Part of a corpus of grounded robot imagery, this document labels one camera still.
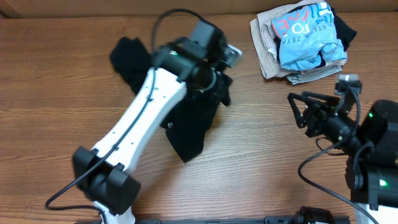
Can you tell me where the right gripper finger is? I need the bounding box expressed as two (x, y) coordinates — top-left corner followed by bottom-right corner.
(302, 91), (340, 104)
(287, 93), (308, 128)

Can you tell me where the black t-shirt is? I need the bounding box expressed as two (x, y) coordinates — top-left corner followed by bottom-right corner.
(110, 37), (233, 162)

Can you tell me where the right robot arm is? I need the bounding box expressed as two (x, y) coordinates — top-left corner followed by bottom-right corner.
(287, 88), (397, 223)

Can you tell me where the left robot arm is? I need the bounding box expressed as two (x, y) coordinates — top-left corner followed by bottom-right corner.
(72, 21), (242, 223)

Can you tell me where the grey patterned folded garment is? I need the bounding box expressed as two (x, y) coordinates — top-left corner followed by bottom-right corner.
(286, 59), (346, 85)

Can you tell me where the light blue printed t-shirt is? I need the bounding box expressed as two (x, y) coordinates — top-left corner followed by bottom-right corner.
(271, 2), (348, 72)

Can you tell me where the black garment in pile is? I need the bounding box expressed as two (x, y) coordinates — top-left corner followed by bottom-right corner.
(273, 5), (358, 68)

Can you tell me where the beige folded garment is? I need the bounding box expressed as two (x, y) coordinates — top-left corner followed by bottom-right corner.
(249, 0), (324, 80)

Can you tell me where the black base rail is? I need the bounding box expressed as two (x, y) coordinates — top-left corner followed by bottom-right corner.
(74, 205), (352, 224)

